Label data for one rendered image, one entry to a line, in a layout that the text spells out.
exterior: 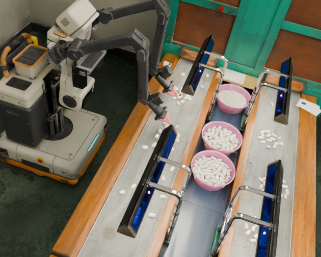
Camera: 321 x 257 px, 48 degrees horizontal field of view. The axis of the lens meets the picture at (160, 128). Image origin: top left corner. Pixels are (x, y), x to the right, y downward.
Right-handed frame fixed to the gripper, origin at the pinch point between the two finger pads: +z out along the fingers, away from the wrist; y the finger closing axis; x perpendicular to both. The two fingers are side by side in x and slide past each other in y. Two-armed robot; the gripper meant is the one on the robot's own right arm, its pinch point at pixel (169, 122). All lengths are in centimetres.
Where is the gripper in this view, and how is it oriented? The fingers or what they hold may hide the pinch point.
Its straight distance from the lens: 225.1
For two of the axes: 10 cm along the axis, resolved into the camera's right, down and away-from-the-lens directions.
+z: 6.3, 6.9, 3.7
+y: 3.0, -6.5, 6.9
